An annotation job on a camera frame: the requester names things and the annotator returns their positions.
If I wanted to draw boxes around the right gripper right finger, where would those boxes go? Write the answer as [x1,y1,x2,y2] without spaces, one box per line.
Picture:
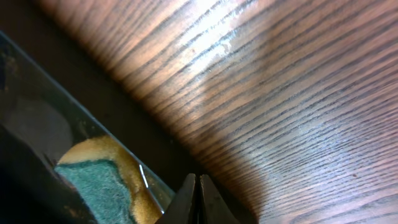
[200,175,239,224]

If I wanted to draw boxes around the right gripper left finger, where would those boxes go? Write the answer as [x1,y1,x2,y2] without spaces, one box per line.
[156,174,197,224]

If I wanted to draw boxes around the yellow green sponge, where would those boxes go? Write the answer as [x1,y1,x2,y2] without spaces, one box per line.
[55,136,162,224]

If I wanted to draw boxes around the black water tray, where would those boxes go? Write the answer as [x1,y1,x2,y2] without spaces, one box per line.
[1,36,174,223]

